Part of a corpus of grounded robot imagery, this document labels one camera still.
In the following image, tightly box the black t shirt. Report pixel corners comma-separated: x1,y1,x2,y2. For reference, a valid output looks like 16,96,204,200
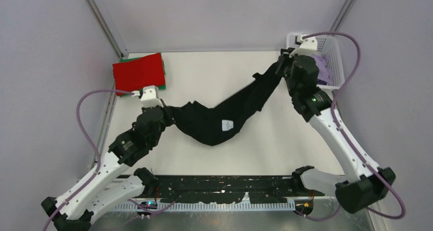
170,63,281,146

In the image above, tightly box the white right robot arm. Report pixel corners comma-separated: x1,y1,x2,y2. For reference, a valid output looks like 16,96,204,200
276,53,396,214

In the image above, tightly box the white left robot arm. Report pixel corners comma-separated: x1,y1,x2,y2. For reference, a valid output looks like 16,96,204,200
41,106,174,230

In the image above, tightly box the purple crumpled t shirt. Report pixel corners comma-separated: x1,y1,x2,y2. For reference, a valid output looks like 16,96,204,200
312,54,333,85

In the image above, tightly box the white plastic basket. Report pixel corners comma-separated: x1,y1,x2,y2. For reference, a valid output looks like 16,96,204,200
286,32,346,90

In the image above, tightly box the green folded t shirt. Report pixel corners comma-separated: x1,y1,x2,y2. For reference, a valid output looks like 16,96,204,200
119,55,167,96

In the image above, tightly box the red folded t shirt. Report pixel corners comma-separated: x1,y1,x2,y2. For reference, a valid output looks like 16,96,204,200
112,53,166,91

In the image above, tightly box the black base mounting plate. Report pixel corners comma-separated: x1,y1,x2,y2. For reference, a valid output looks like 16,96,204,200
124,175,325,205

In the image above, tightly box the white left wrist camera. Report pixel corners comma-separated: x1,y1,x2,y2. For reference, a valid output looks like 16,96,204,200
132,85,164,108

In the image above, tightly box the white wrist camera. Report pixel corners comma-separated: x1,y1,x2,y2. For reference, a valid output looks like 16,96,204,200
132,85,164,108
286,33,318,57

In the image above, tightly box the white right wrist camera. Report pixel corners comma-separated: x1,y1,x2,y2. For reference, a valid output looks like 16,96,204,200
286,33,318,57

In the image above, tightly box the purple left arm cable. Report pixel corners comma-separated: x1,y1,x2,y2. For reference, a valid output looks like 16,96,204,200
42,89,143,231

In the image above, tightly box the aluminium frame rail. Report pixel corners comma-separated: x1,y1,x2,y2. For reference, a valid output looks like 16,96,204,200
71,176,380,202

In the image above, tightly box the white slotted cable duct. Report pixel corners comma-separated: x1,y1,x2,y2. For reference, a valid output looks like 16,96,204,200
109,199,295,212

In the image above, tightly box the right aluminium corner post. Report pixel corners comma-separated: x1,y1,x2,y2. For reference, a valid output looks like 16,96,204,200
330,0,356,32

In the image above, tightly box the aluminium corner post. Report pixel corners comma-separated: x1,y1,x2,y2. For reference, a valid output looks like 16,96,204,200
330,0,356,32
85,0,129,59

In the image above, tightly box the left aluminium corner post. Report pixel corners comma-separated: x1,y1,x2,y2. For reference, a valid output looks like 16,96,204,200
85,0,129,59

